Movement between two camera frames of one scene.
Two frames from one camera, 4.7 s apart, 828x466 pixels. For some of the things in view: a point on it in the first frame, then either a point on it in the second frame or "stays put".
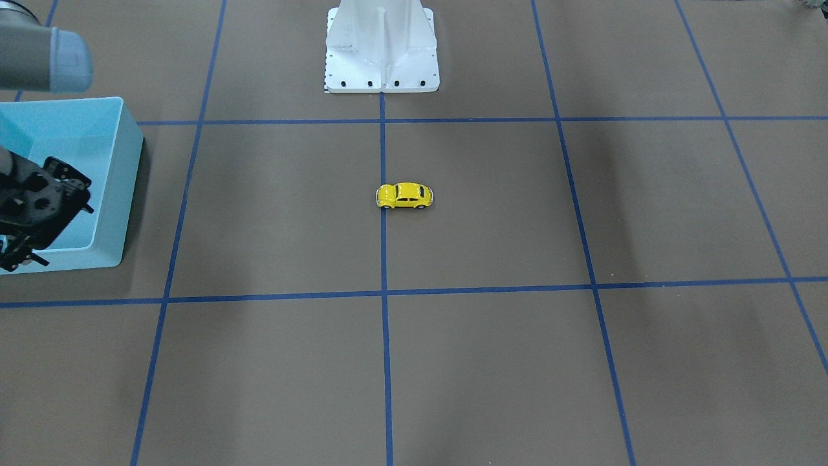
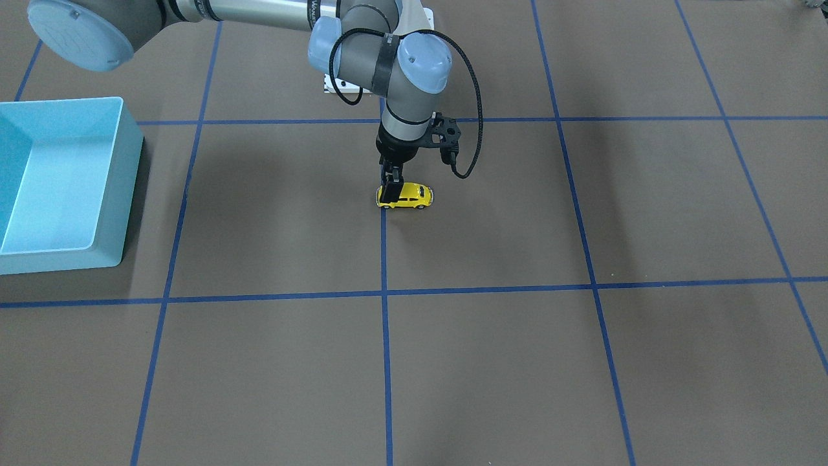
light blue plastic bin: (99, 138) stays put
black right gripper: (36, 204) → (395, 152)
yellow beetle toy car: (404, 195) stays put
